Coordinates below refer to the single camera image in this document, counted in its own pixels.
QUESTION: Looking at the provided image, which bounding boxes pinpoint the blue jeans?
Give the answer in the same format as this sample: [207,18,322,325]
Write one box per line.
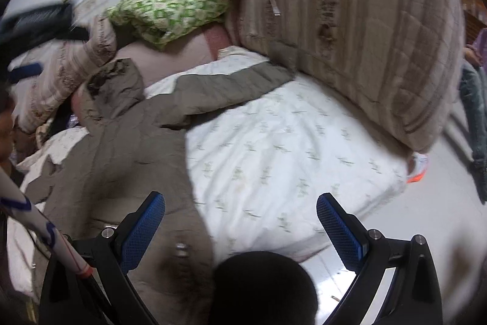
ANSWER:
[459,61,486,204]

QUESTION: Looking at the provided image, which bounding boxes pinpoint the olive quilted down jacket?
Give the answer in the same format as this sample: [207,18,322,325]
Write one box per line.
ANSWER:
[26,59,292,324]

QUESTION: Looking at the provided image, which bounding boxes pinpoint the white red-tipped pole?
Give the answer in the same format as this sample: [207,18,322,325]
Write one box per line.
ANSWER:
[1,169,93,278]

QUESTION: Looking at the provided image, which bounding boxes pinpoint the white leaf-print bed quilt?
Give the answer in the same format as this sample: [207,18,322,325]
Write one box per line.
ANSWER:
[21,48,409,268]

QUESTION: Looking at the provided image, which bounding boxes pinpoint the orange white shoe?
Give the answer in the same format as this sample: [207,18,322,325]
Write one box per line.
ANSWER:
[407,152,428,184]

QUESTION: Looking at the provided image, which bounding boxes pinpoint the large beige striped folded quilt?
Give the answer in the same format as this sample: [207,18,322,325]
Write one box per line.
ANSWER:
[225,0,465,152]

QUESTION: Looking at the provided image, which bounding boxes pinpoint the green white patterned blanket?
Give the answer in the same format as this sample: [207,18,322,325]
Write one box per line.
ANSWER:
[105,0,231,50]

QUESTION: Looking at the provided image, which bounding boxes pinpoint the striped floral pillow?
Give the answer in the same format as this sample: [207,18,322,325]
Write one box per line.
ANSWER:
[16,14,117,134]

